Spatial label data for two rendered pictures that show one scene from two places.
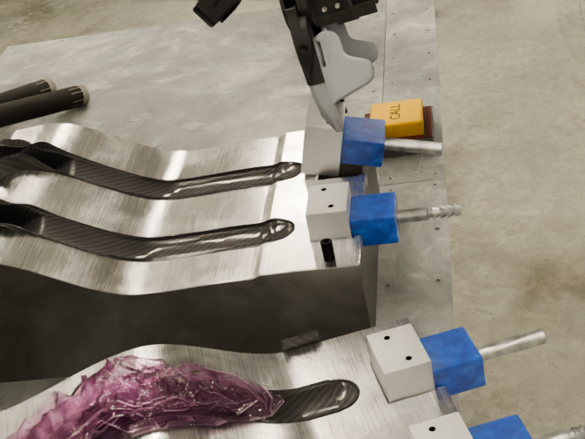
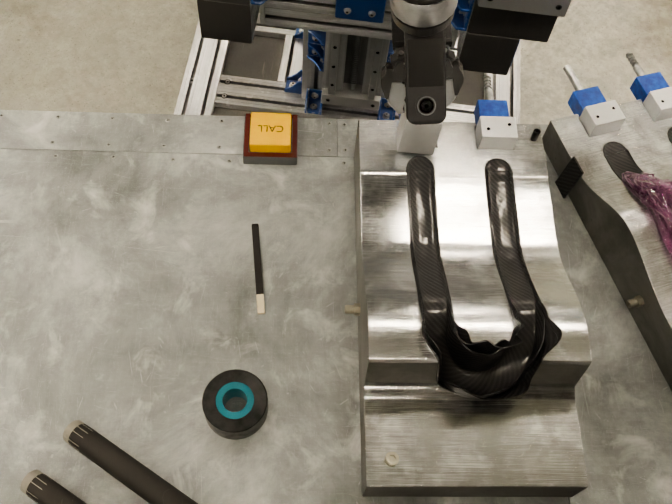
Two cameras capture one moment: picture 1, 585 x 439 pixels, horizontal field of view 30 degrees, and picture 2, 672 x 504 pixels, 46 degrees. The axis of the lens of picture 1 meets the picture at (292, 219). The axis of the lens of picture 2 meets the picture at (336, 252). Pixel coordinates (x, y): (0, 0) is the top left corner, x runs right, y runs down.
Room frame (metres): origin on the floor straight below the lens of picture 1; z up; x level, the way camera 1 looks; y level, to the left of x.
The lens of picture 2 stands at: (1.22, 0.56, 1.78)
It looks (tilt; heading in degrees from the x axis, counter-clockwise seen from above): 62 degrees down; 252
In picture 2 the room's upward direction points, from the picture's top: 7 degrees clockwise
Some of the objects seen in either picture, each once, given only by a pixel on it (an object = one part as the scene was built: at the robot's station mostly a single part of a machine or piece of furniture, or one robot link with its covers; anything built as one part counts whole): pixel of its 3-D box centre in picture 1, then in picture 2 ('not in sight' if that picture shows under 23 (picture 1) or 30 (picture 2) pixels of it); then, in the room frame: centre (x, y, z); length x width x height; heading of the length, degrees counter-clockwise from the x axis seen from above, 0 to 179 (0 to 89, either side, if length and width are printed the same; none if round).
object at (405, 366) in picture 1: (461, 359); (585, 99); (0.65, -0.10, 0.86); 0.13 x 0.05 x 0.05; 96
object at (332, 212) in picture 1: (386, 218); (491, 111); (0.81, -0.08, 0.89); 0.13 x 0.05 x 0.05; 79
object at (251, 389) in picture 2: not in sight; (235, 404); (1.24, 0.26, 0.82); 0.08 x 0.08 x 0.04
